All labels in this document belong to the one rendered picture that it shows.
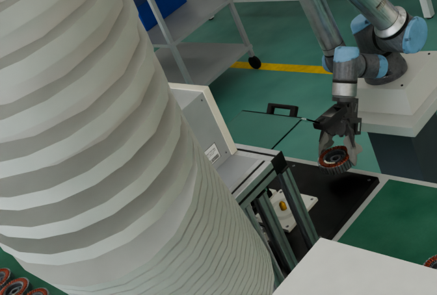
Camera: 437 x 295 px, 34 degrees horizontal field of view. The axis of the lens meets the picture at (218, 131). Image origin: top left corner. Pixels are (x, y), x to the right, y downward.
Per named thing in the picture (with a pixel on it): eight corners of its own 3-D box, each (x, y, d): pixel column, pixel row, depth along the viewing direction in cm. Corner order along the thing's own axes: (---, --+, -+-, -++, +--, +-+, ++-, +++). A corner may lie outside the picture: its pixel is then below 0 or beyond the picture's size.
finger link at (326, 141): (330, 158, 230) (343, 136, 225) (317, 160, 226) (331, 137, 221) (323, 153, 232) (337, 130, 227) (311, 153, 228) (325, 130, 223)
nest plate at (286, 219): (281, 192, 228) (280, 188, 228) (318, 200, 218) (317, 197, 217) (252, 222, 221) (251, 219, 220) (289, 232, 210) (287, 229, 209)
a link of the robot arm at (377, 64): (365, 52, 234) (341, 51, 227) (391, 54, 225) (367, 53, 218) (363, 76, 235) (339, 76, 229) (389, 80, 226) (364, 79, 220)
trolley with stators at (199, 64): (175, 62, 563) (118, -59, 516) (269, 67, 489) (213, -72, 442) (121, 105, 533) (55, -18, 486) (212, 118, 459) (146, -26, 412)
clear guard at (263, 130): (260, 115, 225) (253, 99, 222) (320, 123, 208) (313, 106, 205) (192, 180, 209) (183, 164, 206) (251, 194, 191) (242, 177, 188)
